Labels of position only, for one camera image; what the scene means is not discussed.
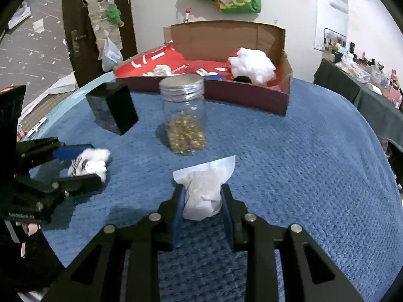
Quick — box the dark covered side table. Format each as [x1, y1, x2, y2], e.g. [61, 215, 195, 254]
[314, 59, 403, 149]

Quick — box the white tissue paper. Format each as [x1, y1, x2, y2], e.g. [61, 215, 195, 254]
[173, 156, 236, 221]

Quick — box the orange tipped stick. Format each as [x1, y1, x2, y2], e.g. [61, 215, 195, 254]
[183, 8, 191, 23]

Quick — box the white device on mat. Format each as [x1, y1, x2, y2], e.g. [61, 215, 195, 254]
[26, 117, 47, 138]

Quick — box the green plush on door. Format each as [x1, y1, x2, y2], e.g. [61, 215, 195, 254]
[105, 4, 124, 27]

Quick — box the plastic bag on door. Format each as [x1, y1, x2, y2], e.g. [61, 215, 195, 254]
[102, 37, 123, 72]

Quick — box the calendar on left wall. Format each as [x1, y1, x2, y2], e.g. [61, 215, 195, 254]
[8, 2, 31, 30]

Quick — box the small white plush piece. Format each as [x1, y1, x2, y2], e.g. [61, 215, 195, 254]
[143, 64, 172, 77]

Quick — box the clear jar with gold beads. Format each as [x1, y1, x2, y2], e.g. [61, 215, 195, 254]
[159, 74, 206, 156]

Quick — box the blue knitted blanket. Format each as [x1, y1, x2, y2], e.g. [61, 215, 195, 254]
[42, 79, 402, 301]

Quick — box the dark brown door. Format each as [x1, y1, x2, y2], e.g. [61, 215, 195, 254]
[62, 0, 137, 87]

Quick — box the blue sponge block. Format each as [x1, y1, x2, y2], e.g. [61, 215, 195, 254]
[205, 74, 225, 81]

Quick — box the open red cardboard box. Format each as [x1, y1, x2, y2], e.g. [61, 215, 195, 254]
[113, 20, 292, 116]

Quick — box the white mesh bath pouf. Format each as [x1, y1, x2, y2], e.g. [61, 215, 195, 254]
[227, 48, 277, 86]

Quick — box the black patterned gift box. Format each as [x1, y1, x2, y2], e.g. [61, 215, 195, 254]
[86, 83, 139, 136]

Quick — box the light blue mat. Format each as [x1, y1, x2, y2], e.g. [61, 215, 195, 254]
[17, 72, 115, 140]

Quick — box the black fluffy pompom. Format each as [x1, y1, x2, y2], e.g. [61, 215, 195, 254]
[233, 76, 252, 84]

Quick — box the wall mirror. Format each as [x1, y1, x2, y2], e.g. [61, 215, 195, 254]
[314, 0, 349, 51]

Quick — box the white black plush toy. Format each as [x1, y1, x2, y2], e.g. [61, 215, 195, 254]
[68, 149, 111, 183]

